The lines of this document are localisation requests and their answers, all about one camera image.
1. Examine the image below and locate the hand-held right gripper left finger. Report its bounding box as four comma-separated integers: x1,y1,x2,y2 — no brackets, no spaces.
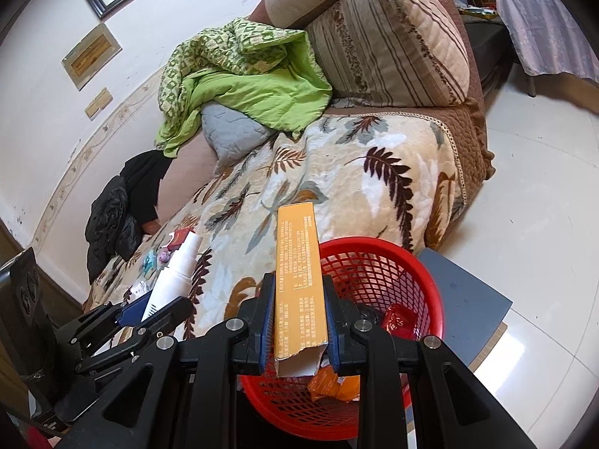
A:
54,274,278,449

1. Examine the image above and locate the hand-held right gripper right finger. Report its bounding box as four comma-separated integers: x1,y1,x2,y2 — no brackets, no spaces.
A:
323,278,539,449

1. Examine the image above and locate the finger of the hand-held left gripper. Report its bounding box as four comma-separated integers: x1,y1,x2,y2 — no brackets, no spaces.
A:
75,296,194,375
69,290,155,351

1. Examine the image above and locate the white plastic bottle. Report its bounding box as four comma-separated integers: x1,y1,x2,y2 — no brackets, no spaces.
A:
140,234,204,323

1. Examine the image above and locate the orange snack packet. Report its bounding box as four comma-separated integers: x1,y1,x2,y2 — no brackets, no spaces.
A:
306,365,363,403

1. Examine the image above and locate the yellow cardboard box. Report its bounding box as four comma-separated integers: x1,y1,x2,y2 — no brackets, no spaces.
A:
275,201,331,379

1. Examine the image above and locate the red plastic basket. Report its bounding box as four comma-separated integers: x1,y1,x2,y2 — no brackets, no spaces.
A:
241,238,444,440

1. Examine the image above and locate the glossy red packet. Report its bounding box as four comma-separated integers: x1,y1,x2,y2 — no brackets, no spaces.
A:
381,304,416,341

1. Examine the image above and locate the red cardboard box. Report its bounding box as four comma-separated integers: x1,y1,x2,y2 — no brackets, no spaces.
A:
166,227,195,251

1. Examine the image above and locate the black puffer jacket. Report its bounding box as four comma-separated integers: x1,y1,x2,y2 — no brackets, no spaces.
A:
85,175,143,286

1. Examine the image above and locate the grey blue stool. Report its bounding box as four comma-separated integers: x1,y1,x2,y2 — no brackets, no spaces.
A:
416,248,513,370

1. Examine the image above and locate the black cloth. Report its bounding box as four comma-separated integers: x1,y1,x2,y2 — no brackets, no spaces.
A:
119,150,173,225

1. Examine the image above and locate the leaf printed blanket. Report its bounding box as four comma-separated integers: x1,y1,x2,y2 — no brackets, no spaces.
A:
84,114,466,342

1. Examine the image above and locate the grey quilted pillow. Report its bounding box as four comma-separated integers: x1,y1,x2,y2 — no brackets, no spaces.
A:
201,102,277,177

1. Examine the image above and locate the green patterned quilt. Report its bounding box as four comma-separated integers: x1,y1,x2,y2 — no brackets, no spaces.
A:
155,18,334,160

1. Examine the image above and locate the brown fabric sofa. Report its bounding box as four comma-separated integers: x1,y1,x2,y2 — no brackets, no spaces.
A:
150,0,497,251

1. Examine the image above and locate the striped beige sofa cushion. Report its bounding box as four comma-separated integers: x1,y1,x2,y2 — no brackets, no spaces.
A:
304,0,470,108

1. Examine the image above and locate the black low cabinet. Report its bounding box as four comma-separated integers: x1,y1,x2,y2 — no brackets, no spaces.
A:
463,21,520,94

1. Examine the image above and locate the lilac tablecloth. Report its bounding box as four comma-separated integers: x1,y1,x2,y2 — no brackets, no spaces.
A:
495,0,599,82

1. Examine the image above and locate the beige wall plaque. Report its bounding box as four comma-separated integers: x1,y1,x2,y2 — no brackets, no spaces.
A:
62,23,122,91

